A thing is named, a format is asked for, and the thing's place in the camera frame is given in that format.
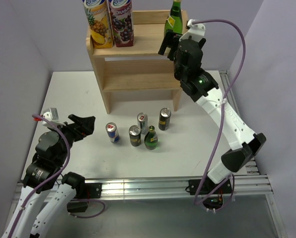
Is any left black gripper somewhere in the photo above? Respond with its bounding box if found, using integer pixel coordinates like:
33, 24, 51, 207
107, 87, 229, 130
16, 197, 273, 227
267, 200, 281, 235
48, 114, 95, 165

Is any tall green glass bottle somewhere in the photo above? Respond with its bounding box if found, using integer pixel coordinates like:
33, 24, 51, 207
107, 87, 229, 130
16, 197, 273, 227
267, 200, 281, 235
163, 0, 183, 36

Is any small round green bottle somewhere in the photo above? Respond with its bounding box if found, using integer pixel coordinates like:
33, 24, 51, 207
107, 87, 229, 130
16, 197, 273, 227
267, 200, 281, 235
145, 125, 158, 150

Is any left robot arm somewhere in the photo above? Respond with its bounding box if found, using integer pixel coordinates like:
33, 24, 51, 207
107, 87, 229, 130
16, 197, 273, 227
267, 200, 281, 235
3, 114, 95, 238

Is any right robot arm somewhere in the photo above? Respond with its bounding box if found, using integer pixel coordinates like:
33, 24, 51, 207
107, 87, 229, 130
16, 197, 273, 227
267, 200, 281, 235
158, 31, 266, 193

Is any wooden two-tier shelf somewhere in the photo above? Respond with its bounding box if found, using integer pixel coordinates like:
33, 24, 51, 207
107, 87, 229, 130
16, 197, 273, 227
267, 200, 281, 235
86, 10, 182, 114

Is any blue silver energy drink can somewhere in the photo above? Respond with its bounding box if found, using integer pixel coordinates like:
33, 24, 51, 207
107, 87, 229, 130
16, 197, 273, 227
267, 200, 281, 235
105, 122, 120, 143

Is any black gold can front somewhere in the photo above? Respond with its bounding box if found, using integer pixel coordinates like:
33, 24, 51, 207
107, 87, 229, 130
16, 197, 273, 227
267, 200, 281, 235
129, 125, 141, 147

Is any black gold can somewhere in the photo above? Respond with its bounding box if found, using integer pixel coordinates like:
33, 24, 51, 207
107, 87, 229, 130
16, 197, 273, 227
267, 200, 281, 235
129, 125, 141, 147
158, 108, 171, 131

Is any grape juice carton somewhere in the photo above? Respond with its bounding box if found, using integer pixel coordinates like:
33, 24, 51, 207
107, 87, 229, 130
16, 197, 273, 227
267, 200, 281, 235
108, 0, 134, 47

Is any silver slim can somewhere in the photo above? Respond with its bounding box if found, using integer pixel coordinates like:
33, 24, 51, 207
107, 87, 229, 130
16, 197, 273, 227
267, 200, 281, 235
137, 113, 148, 134

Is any black gold can rear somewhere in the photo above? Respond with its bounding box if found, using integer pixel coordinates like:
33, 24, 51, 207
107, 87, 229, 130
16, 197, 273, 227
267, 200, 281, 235
158, 108, 171, 131

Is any pineapple juice carton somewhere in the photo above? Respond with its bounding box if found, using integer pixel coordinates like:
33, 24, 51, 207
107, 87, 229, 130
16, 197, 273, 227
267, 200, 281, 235
82, 0, 113, 49

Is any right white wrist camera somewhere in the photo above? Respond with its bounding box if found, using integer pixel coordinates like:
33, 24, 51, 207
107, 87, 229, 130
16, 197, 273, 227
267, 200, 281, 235
179, 19, 206, 43

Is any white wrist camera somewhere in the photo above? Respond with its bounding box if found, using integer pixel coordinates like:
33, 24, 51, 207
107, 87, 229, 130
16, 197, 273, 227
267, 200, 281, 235
33, 108, 61, 128
179, 19, 206, 43

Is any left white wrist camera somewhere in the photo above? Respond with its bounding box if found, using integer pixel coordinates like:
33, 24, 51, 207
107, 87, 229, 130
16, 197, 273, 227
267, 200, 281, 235
33, 108, 61, 128

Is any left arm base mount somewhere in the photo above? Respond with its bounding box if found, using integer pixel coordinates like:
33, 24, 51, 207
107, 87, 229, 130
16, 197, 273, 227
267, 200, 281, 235
67, 182, 102, 214

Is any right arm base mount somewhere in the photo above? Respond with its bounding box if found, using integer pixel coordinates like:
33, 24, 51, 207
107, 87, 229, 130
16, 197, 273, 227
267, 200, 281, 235
186, 178, 234, 208

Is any aluminium side rail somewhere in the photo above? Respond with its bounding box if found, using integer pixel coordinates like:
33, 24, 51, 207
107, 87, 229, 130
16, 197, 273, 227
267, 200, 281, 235
219, 70, 259, 176

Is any aluminium front rail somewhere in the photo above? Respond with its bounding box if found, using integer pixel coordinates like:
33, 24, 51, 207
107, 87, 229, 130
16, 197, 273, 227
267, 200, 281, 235
12, 173, 274, 203

